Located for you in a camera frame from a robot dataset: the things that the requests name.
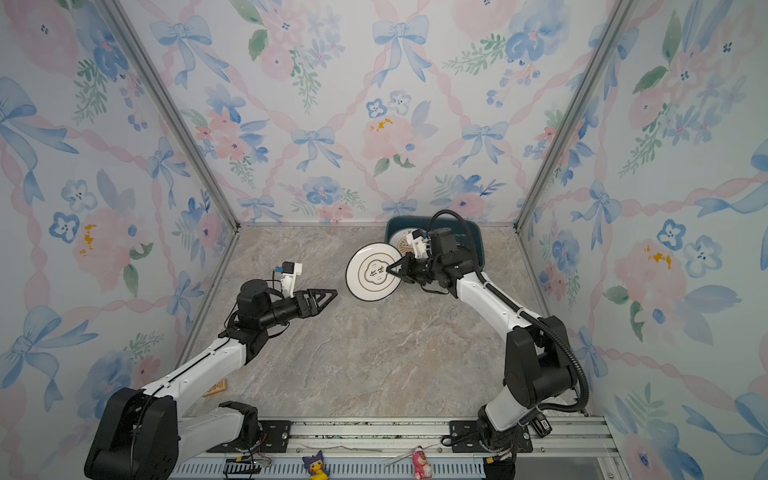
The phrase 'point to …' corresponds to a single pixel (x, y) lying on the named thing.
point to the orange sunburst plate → (400, 240)
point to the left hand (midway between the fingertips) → (331, 293)
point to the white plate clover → (366, 271)
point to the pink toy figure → (422, 469)
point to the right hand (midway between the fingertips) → (386, 268)
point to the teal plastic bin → (396, 224)
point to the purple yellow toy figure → (315, 466)
